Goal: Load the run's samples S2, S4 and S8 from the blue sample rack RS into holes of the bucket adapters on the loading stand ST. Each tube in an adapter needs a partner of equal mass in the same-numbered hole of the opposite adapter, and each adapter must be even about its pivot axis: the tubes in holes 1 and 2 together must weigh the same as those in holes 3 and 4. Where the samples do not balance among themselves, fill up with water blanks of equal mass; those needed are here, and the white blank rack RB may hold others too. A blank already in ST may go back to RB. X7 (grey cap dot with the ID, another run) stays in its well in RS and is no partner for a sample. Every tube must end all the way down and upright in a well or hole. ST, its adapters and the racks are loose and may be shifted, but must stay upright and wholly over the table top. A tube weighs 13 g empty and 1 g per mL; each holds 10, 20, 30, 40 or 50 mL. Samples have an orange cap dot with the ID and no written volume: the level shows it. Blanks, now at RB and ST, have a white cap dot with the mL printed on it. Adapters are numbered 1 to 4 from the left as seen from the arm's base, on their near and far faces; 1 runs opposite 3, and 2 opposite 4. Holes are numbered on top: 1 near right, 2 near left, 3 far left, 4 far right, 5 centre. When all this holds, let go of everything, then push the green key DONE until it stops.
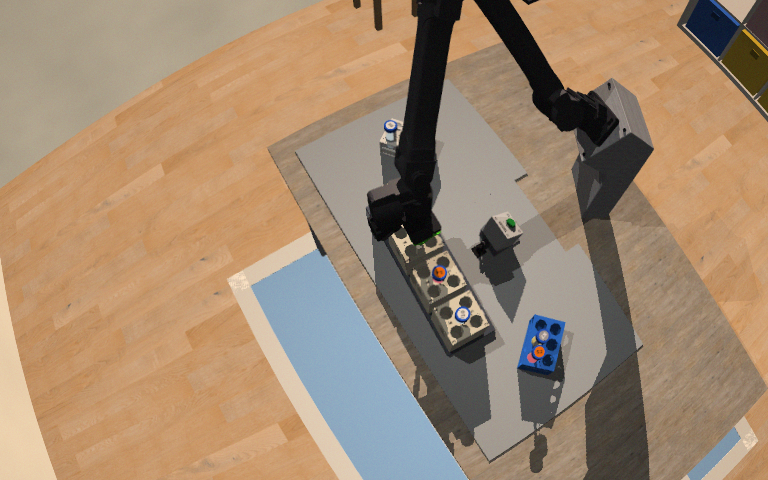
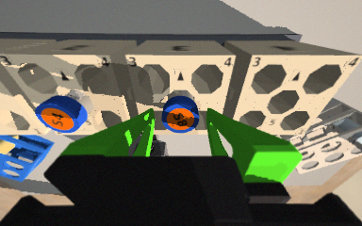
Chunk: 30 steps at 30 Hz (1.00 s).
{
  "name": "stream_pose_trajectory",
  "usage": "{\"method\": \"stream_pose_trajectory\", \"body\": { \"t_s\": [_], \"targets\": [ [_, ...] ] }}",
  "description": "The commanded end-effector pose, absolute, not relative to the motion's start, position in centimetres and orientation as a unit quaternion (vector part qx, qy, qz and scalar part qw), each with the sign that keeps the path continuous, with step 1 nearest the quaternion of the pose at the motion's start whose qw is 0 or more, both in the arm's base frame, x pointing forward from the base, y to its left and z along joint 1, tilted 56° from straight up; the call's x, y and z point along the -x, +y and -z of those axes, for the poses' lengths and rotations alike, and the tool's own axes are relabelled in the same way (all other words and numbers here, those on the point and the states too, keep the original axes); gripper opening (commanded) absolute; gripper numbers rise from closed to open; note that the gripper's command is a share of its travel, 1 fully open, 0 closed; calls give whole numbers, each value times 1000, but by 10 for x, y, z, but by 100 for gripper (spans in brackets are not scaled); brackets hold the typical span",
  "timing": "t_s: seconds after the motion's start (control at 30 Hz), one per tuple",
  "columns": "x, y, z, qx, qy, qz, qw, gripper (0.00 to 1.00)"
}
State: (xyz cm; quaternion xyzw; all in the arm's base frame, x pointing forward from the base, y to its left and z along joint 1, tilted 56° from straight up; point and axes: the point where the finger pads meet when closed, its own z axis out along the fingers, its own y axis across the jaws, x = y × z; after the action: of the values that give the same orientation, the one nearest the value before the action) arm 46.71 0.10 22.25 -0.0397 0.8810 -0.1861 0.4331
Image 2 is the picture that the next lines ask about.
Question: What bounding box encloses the blue tube rack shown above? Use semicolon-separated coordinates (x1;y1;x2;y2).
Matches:
0;135;55;182

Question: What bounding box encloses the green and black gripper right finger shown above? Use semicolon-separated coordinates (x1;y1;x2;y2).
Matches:
206;108;303;183

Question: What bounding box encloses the grey flat mat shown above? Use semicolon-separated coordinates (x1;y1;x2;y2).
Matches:
0;0;362;195

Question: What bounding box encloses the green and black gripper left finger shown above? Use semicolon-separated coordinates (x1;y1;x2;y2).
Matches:
59;108;155;156

